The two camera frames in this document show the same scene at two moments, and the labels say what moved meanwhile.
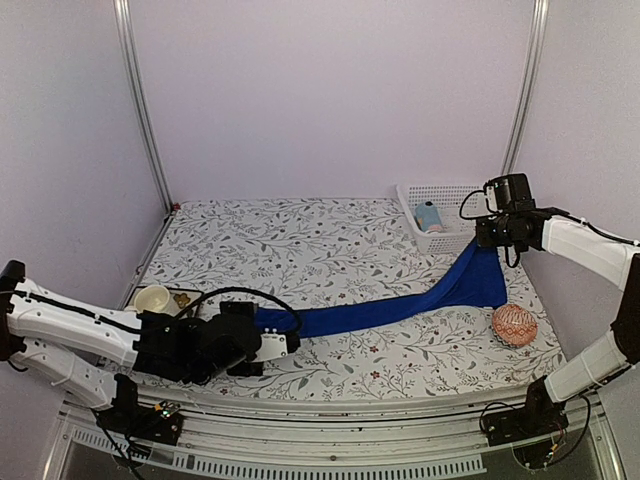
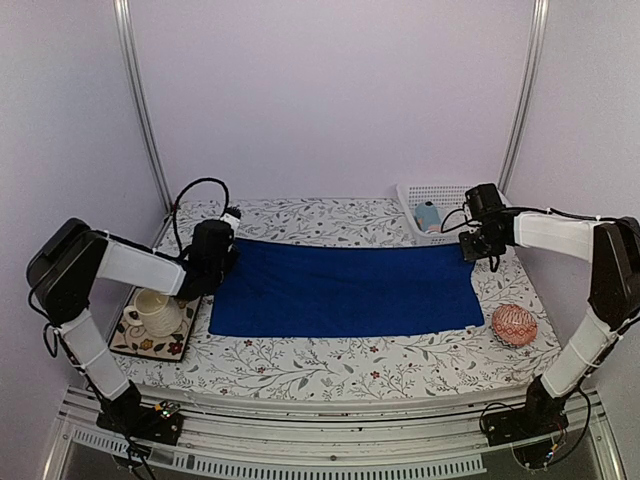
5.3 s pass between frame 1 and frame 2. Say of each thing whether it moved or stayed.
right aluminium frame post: stayed
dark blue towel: moved
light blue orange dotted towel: stayed
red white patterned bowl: stayed
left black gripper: moved
